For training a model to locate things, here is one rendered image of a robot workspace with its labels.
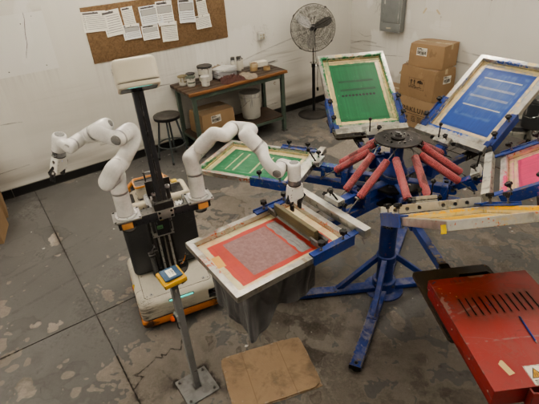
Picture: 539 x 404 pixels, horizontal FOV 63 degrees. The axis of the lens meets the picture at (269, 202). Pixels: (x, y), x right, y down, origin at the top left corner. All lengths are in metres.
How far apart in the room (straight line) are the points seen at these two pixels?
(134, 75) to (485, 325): 1.89
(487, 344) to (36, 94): 5.07
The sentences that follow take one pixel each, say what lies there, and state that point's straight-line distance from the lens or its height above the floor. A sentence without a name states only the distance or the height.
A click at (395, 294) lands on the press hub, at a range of 3.65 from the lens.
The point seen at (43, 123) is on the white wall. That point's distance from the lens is 5.80.
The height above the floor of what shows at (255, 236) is 0.96.
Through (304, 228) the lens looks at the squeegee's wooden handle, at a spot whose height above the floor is 1.04.
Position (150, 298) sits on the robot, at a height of 0.28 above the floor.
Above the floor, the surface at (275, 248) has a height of 0.96.
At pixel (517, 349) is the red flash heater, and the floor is 1.10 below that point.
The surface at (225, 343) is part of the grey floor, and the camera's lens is 3.32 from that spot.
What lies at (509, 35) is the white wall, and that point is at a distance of 6.25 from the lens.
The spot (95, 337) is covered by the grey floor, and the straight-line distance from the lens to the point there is 3.66.
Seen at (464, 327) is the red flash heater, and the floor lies 1.10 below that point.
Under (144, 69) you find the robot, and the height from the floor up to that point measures 1.98.
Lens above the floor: 2.49
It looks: 32 degrees down
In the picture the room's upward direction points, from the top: 4 degrees counter-clockwise
